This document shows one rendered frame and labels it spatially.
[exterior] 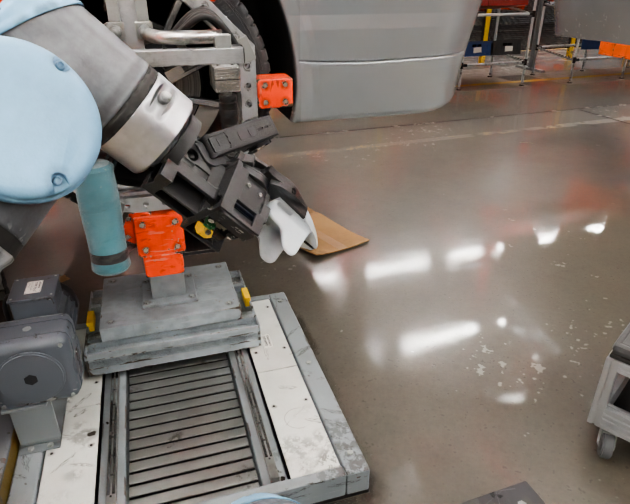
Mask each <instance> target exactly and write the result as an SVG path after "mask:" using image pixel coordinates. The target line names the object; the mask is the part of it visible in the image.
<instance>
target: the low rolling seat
mask: <svg viewBox="0 0 630 504"><path fill-rule="evenodd" d="M587 422H589V423H594V425H595V426H597V427H600V429H599V433H598V437H597V444H598V447H597V453H598V455H599V457H600V458H604V459H607V460H608V459H609V458H611V457H612V454H613V451H614V450H615V447H616V441H617V437H620V438H622V439H624V440H626V441H628V442H630V323H629V324H628V326H627V327H626V328H625V330H624V331H623V332H622V334H621V335H620V336H619V338H618V339H617V340H616V342H615V343H614V344H613V346H612V351H611V352H610V353H609V355H608V356H607V358H606V361H605V364H604V367H603V371H602V374H601V377H600V380H599V383H598V387H597V390H596V393H595V396H594V400H593V403H592V406H591V409H590V413H589V416H588V419H587Z"/></svg>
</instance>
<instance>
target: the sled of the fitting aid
mask: <svg viewBox="0 0 630 504"><path fill-rule="evenodd" d="M229 273H230V276H231V279H232V282H233V285H234V288H235V291H236V294H237V297H238V300H239V303H240V306H241V316H242V318H241V319H238V320H232V321H226V322H220V323H214V324H208V325H202V326H196V327H190V328H184V329H178V330H172V331H166V332H160V333H154V334H148V335H142V336H136V337H130V338H124V339H118V340H112V341H106V342H102V340H101V335H100V331H99V328H100V316H101V304H102V292H103V289H102V290H95V291H91V295H90V303H89V311H88V313H87V321H86V325H87V328H86V336H85V344H84V352H83V358H84V362H85V366H86V370H87V374H88V377H90V376H91V377H92V376H97V375H103V374H108V373H114V372H119V371H124V370H130V369H135V368H141V367H146V366H152V365H157V364H163V363H168V362H174V361H179V360H185V359H190V358H196V357H201V356H207V355H212V354H218V353H223V352H229V351H234V350H240V349H245V348H251V347H256V346H261V331H260V324H259V321H258V318H257V315H256V313H255V310H254V307H253V305H252V302H251V298H250V295H249V292H248V290H247V288H246V286H245V283H244V281H243V278H242V275H241V272H240V270H235V271H229Z"/></svg>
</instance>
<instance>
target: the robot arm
mask: <svg viewBox="0 0 630 504"><path fill-rule="evenodd" d="M192 110H193V107H192V101H191V100H190V99H189V98H187V97H186V96H185V95H184V94H183V93H182V92H181V91H179V90H178V89H177V88H176V87H175V86H174V85H173V84H171V83H170V82H169V81H168V80H167V79H166V78H165V77H163V76H162V75H161V74H160V73H159V72H157V71H156V70H155V69H154V68H152V67H151V66H150V65H149V64H148V63H147V62H146V61H145V60H143V59H142V58H141V57H140V56H139V55H138V54H137V53H135V52H134V51H133V50H132V49H131V48H130V47H129V46H127V45H126V44H125V43H124V42H123V41H122V40H121V39H119V38H118V37H117V36H116V35H115V34H114V33H113V32H111V31H110V30H109V29H108V28H107V27H106V26H104V25H103V24H102V23H101V22H100V21H99V20H98V19H96V18H95V17H94V16H93V15H92V14H91V13H90V12H88V11H87V10H86V9H85V8H84V4H83V3H82V2H80V1H78V0H3V1H2V2H1V3H0V273H1V271H2V270H3V269H4V268H6V267H7V266H9V265H10V264H12V263H13V261H14V259H15V258H16V257H17V256H18V254H19V253H20V251H21V250H22V249H23V247H24V246H25V244H26V243H27V242H28V240H29V239H30V237H31V236H32V235H33V233H34V232H35V230H36V229H37V228H38V226H39V225H40V223H41V222H42V221H43V219H44V218H45V216H46V215H47V214H48V212H49V211H50V210H51V208H52V207H53V205H54V204H55V203H56V201H57V200H58V199H59V198H61V197H64V196H66V195H68V194H69V193H71V192H72V191H74V190H75V189H76V188H77V187H79V186H80V185H81V184H82V183H83V181H84V180H85V179H86V178H87V176H88V175H89V173H90V171H91V169H92V167H93V166H94V164H95V162H96V160H97V157H98V155H99V152H100V149H101V150H103V151H104V152H106V153H107V154H108V155H110V156H111V157H112V158H114V159H115V160H116V161H118V162H119V163H121V164H122V165H123V166H125V167H126V168H127V169H129V170H130V171H132V172H133V173H136V174H137V173H141V172H144V171H145V170H147V171H148V174H147V176H146V177H145V179H144V181H143V183H142V185H141V187H142V188H143V189H145V190H146V191H147V192H149V193H150V194H152V195H153V196H154V197H156V198H157V199H158V200H160V201H161V202H163V203H164V204H165V205H167V206H168V207H170V208H171V209H172V210H174V211H175V212H176V213H178V214H179V215H181V216H182V217H183V220H182V223H181V225H180V227H181V228H183V229H184V230H186V231H187V232H189V233H190V234H191V235H193V236H194V237H196V238H197V239H198V240H200V241H201V242H203V243H204V244H205V245H207V246H208V247H210V248H211V249H212V250H214V251H215V252H217V253H219V252H220V249H221V247H222V244H223V242H224V239H225V238H226V237H227V239H229V240H231V239H232V240H235V239H237V238H239V239H240V240H241V241H243V242H244V241H247V240H249V239H252V238H254V236H255V235H256V236H257V238H258V241H259V252H260V256H261V258H262V259H263V260H264V261H265V262H267V263H273V262H275V261H276V259H277V258H278V257H279V255H280V254H281V253H282V251H283V250H284V251H285V252H286V253H287V254H288V255H291V256H292V255H295V254H296V253H297V251H298V249H299V248H300V247H301V248H305V249H309V250H313V249H316V248H317V246H318V240H317V234H316V230H315V227H314V224H313V221H312V218H311V216H310V214H309V212H308V208H307V205H306V204H305V202H304V200H303V198H302V196H301V194H300V192H299V190H298V189H297V187H296V186H295V185H294V184H293V183H292V182H291V181H290V180H289V179H288V178H286V177H285V176H284V175H282V174H281V173H279V172H278V171H277V170H276V169H275V168H274V167H273V166H272V165H270V166H268V165H267V164H266V163H264V162H263V161H261V160H259V159H258V158H256V156H255V155H250V154H245V153H244V152H246V151H249V152H250V153H251V152H254V151H256V150H261V149H263V148H264V147H265V146H266V145H268V144H270V143H271V139H273V138H274V137H275V136H277V135H279V133H278V131H277V129H276V127H275V125H274V123H273V120H272V118H271V116H270V115H267V116H264V117H259V116H257V117H253V118H251V119H247V120H246V121H244V122H243V123H241V124H238V125H235V126H232V127H229V128H225V129H222V130H219V131H216V132H213V133H210V134H206V135H204V136H202V137H201V138H199V139H198V140H196V138H197V136H198V134H199V132H200V130H201V126H202V123H201V121H200V120H198V119H197V118H196V117H195V116H194V115H193V114H191V113H192ZM269 199H271V201H270V202H269ZM197 221H200V222H201V223H202V224H203V226H205V227H206V228H207V229H209V230H212V231H213V234H212V236H211V237H212V238H213V241H212V243H210V242H209V241H207V240H206V239H204V238H203V237H202V236H200V235H199V234H197V233H196V232H195V231H193V230H194V228H195V225H196V223H197ZM231 504H301V503H299V502H297V501H294V500H292V499H289V498H285V497H281V496H279V495H276V494H271V493H255V494H252V495H250V496H244V497H242V498H239V499H238V500H236V501H234V502H232V503H231Z"/></svg>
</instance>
